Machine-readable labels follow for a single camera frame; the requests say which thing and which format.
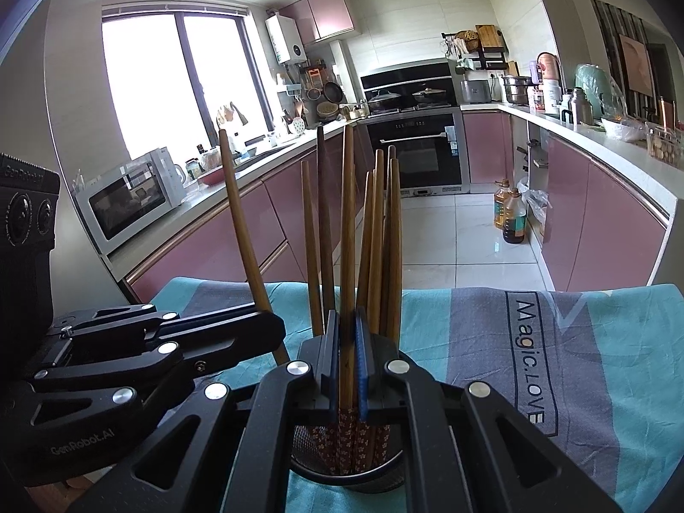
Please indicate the pink wall cabinet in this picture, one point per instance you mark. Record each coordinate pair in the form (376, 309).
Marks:
(320, 13)

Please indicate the white plastic jug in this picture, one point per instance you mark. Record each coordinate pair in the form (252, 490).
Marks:
(551, 96)

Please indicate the steel thermos bottle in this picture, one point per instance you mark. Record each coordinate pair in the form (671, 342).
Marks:
(581, 108)

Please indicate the stainless steel steamer pot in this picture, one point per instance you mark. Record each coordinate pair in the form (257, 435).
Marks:
(516, 91)

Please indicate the white microwave oven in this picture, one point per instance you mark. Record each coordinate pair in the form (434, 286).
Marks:
(125, 203)

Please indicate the black lidded wok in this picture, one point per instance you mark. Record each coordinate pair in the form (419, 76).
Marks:
(430, 98)
(385, 102)

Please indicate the pink base cabinet run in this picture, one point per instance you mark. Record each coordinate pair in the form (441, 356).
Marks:
(604, 219)
(214, 246)
(486, 147)

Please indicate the wooden cutting board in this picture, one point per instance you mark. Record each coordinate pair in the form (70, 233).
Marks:
(486, 36)

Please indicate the dark cooking oil bottle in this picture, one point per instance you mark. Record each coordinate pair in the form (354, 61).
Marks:
(514, 222)

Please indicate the kitchen window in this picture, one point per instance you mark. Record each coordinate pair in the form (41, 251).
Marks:
(155, 80)

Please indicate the teal grey printed tablecloth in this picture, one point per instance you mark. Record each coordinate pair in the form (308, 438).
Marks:
(481, 342)

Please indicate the yellow cooking oil bottle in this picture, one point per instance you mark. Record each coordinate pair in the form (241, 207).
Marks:
(499, 208)

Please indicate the white bowl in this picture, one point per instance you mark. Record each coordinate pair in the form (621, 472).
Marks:
(622, 129)

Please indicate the white dotted utensil jar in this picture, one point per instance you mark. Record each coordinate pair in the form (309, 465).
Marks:
(297, 126)

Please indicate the framed wall picture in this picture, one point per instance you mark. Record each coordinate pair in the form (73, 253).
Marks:
(637, 64)

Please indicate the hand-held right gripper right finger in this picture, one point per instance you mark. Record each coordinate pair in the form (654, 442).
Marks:
(363, 374)

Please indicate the woven basket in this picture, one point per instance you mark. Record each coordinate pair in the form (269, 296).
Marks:
(327, 111)

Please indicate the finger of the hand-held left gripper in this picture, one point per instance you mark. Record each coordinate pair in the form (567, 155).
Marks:
(240, 339)
(160, 323)

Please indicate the clear egg box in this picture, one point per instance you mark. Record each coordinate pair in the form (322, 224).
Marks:
(665, 144)

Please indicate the black wall rack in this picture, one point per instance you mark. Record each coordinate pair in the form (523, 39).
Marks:
(491, 59)

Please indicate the pink kettle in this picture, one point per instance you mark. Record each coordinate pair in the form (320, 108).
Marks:
(548, 66)

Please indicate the bunch of wooden chopsticks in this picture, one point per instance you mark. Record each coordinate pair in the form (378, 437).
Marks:
(378, 235)

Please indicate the white wall water heater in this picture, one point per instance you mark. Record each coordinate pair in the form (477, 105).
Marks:
(286, 37)

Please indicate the black range hood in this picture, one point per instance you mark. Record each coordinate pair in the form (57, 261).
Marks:
(406, 76)

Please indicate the silver toaster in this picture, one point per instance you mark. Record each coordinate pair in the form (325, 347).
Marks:
(475, 91)

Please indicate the clear plastic bag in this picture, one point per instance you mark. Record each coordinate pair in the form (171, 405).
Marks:
(536, 200)

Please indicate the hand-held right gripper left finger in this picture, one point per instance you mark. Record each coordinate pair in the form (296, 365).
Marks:
(334, 363)

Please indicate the beige hanging cloth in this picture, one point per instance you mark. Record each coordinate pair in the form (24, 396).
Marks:
(231, 113)

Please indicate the green appliance under plastic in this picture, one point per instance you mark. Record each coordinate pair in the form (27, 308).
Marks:
(596, 88)

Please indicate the built-in black oven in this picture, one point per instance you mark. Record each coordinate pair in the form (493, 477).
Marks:
(411, 160)

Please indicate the grey refrigerator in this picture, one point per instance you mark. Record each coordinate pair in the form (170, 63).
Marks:
(26, 117)

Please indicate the pink bowl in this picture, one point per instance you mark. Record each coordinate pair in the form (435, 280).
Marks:
(212, 176)

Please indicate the hanging black frying pan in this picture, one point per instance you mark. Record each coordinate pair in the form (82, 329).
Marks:
(332, 92)

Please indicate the black mesh utensil holder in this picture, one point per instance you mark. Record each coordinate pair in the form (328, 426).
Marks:
(304, 451)

